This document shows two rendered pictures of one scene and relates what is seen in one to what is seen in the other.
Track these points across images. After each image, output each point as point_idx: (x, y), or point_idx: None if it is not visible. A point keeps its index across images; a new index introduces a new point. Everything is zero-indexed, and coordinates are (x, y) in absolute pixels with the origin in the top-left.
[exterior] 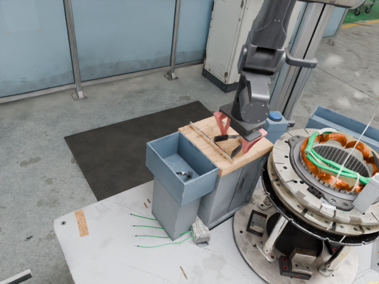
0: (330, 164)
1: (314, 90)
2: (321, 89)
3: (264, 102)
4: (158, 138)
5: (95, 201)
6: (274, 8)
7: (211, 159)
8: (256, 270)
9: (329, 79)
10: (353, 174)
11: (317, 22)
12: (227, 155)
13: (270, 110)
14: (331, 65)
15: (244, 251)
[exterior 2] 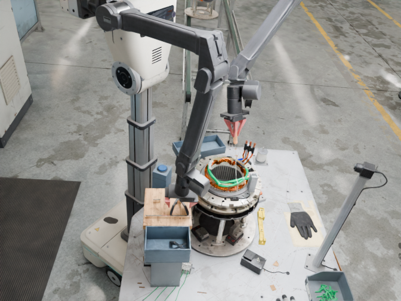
0: (231, 182)
1: (75, 90)
2: (79, 86)
3: (208, 183)
4: (145, 241)
5: None
6: (197, 146)
7: (181, 225)
8: (225, 255)
9: (74, 71)
10: (241, 179)
11: (147, 98)
12: (185, 216)
13: (141, 160)
14: (62, 54)
15: (210, 252)
